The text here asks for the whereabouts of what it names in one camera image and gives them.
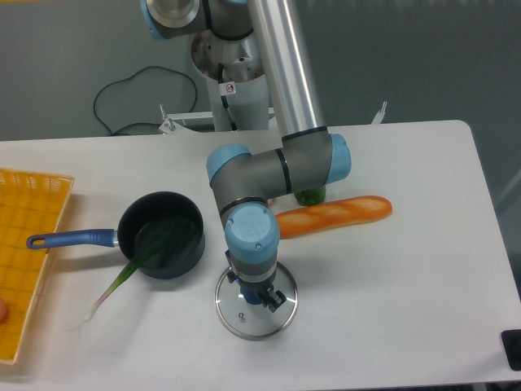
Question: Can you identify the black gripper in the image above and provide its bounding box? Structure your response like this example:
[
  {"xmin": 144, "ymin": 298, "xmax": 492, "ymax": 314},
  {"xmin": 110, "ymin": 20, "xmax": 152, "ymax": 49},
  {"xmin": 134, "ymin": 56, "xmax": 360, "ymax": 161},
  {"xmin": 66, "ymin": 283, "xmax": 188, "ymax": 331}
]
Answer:
[{"xmin": 225, "ymin": 250, "xmax": 286, "ymax": 312}]

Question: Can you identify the glass pot lid blue knob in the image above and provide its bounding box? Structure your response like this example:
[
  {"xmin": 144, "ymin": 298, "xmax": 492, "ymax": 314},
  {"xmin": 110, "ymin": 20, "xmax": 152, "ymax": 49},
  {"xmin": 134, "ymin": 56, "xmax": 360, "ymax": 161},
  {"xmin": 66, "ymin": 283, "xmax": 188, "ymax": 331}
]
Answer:
[{"xmin": 214, "ymin": 263, "xmax": 299, "ymax": 340}]

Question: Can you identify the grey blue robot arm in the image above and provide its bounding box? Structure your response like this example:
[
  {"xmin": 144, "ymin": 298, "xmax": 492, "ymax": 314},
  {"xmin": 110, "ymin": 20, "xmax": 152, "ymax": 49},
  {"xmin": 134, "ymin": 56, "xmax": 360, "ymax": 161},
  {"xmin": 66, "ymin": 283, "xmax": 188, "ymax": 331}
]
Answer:
[{"xmin": 141, "ymin": 1, "xmax": 351, "ymax": 310}]

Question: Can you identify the orange baguette bread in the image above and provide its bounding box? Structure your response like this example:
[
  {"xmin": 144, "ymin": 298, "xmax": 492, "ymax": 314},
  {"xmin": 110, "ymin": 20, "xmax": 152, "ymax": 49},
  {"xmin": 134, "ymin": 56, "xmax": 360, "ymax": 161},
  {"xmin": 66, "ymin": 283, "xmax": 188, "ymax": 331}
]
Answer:
[{"xmin": 276, "ymin": 195, "xmax": 393, "ymax": 239}]

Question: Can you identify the green bell pepper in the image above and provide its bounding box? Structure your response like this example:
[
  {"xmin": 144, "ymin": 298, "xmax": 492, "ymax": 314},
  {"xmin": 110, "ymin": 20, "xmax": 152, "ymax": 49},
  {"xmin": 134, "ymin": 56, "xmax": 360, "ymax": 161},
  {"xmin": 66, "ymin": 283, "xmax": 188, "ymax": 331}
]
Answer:
[{"xmin": 294, "ymin": 186, "xmax": 326, "ymax": 206}]

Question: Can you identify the green spring onion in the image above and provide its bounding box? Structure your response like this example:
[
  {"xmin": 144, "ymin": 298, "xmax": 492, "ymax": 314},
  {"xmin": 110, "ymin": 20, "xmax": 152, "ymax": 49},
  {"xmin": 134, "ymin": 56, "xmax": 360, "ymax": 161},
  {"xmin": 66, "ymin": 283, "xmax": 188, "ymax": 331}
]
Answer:
[{"xmin": 83, "ymin": 217, "xmax": 198, "ymax": 323}]

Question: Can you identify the black device at table edge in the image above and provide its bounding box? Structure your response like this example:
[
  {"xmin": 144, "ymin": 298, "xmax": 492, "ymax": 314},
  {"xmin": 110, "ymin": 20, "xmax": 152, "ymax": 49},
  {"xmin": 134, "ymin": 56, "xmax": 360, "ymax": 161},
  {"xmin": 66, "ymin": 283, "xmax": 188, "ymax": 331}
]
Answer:
[{"xmin": 501, "ymin": 329, "xmax": 521, "ymax": 371}]

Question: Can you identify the yellow woven basket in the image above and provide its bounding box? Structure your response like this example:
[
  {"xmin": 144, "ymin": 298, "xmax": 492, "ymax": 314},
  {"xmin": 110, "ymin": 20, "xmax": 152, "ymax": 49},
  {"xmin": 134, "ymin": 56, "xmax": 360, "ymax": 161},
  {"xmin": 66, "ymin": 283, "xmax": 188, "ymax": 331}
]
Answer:
[{"xmin": 1, "ymin": 168, "xmax": 74, "ymax": 365}]

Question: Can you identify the dark pot blue handle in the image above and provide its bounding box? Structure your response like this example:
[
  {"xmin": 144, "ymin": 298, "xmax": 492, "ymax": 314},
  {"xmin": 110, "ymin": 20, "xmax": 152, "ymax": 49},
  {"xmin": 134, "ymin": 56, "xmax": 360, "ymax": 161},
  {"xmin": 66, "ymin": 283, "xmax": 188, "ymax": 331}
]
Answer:
[{"xmin": 26, "ymin": 191, "xmax": 205, "ymax": 279}]

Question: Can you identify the white table clamp bracket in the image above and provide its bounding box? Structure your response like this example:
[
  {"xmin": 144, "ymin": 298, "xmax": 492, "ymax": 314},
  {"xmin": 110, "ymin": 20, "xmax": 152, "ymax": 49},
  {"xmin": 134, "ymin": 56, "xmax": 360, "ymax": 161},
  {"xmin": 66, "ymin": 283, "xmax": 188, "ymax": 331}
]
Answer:
[{"xmin": 157, "ymin": 103, "xmax": 282, "ymax": 134}]

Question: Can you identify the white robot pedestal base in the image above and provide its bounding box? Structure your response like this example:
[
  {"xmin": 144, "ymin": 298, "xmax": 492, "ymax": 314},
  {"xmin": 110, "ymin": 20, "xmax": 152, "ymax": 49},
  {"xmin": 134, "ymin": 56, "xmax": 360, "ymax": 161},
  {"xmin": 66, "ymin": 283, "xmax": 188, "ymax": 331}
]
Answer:
[{"xmin": 191, "ymin": 30, "xmax": 274, "ymax": 132}]

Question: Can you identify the black cable on floor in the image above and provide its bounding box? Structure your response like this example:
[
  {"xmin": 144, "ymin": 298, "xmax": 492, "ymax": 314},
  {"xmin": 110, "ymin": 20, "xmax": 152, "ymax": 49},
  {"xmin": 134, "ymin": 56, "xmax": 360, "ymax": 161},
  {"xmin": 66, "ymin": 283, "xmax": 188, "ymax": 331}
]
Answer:
[{"xmin": 93, "ymin": 65, "xmax": 199, "ymax": 137}]

